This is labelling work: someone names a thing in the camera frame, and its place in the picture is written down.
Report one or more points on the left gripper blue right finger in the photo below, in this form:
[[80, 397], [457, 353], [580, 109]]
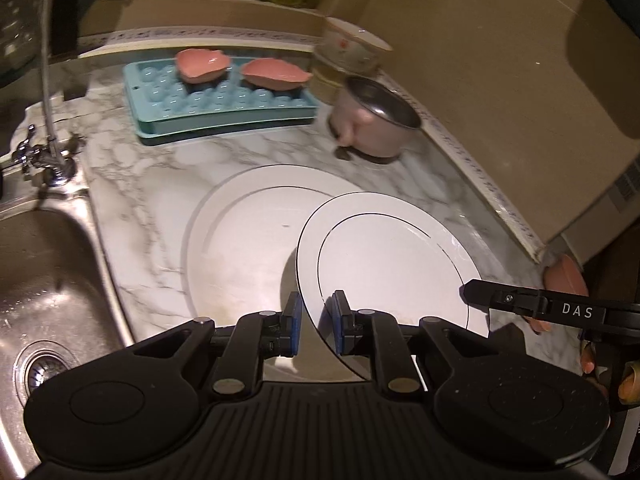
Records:
[[337, 307]]

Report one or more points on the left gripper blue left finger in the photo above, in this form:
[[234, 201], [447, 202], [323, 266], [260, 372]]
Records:
[[290, 322]]

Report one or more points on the pink heart-shaped dish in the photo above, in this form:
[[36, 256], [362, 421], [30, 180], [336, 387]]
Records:
[[564, 276]]

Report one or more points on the white dinner plate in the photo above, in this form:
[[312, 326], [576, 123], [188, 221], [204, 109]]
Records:
[[384, 254]]

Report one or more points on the person's right hand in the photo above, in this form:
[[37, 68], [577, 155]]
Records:
[[609, 348]]

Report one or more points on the white deep plate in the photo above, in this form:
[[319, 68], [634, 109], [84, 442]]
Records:
[[238, 254]]

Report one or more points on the pink metal saucepan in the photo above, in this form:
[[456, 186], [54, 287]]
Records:
[[372, 119]]

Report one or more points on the stainless steel sink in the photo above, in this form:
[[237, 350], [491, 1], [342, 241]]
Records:
[[59, 307]]

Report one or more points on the blue ice ball tray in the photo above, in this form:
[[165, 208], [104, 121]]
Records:
[[166, 109]]

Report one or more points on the pink leaf dish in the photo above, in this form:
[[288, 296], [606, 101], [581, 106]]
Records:
[[274, 74]]

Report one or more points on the pink small dish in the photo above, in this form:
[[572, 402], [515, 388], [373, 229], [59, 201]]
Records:
[[198, 65]]

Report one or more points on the chrome sink faucet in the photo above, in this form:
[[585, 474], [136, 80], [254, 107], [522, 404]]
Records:
[[58, 168]]

